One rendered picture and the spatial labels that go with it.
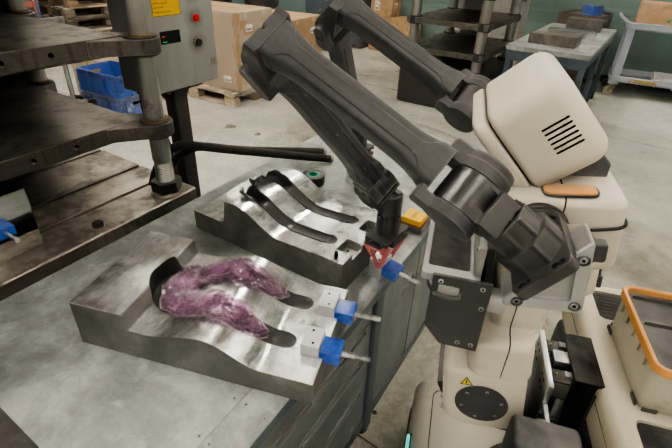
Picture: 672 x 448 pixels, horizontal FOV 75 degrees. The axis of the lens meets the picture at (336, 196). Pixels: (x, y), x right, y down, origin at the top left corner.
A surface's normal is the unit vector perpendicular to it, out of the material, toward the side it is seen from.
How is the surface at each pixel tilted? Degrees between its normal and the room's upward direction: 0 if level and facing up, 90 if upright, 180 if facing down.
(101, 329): 90
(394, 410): 0
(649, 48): 90
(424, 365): 0
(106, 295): 0
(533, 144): 90
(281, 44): 51
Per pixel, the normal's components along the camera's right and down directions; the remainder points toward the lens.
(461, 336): -0.27, 0.47
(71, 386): 0.04, -0.87
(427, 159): -0.04, -0.17
